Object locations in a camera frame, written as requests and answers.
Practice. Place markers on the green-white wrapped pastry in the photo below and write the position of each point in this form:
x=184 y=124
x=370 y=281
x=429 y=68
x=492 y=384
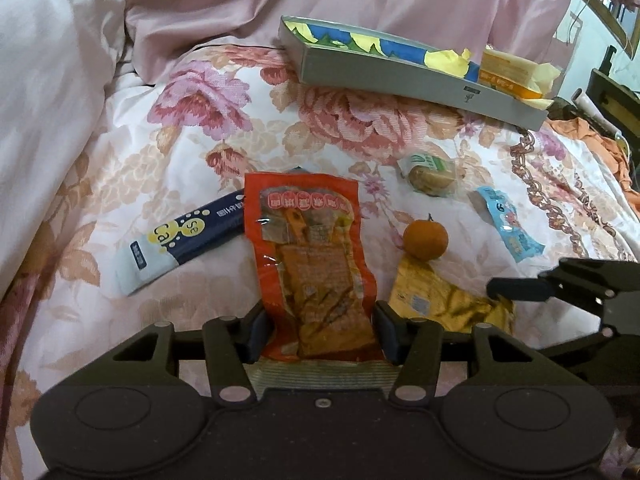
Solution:
x=430 y=177

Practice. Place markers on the mandarin orange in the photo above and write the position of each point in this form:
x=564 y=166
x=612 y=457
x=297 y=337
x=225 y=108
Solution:
x=425 y=240

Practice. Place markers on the white tube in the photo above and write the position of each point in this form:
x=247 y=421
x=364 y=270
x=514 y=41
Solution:
x=585 y=102

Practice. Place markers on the yellow snack packet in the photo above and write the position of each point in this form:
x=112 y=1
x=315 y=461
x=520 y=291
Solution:
x=440 y=300

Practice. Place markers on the orange cloth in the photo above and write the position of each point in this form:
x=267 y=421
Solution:
x=600 y=145

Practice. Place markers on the red-orange snack packet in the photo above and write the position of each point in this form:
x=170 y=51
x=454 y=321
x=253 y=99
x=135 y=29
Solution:
x=310 y=260

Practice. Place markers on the yellow wrapped snack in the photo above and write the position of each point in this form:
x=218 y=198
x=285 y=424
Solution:
x=510 y=75

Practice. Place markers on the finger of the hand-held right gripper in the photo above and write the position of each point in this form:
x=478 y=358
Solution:
x=590 y=345
x=520 y=290

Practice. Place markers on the grey box with colourful lining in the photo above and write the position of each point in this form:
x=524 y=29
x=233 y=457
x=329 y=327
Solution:
x=380 y=80

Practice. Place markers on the white quilt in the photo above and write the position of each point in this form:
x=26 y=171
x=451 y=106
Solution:
x=50 y=110

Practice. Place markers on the navy and white stick packet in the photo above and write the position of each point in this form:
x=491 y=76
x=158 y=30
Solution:
x=200 y=230

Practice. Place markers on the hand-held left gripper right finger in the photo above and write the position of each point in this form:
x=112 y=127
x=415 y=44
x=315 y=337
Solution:
x=387 y=332

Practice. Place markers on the floral bed sheet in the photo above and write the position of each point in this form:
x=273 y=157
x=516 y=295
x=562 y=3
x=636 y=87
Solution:
x=175 y=150

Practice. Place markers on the dark wooden furniture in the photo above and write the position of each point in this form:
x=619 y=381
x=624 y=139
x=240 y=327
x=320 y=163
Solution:
x=615 y=100

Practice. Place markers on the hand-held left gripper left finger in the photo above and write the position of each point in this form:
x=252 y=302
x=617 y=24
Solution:
x=257 y=335

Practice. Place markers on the small light blue snack packet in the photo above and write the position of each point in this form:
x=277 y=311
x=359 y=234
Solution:
x=507 y=225

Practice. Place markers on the window with curtain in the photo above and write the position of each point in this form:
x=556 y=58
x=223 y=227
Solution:
x=610 y=5

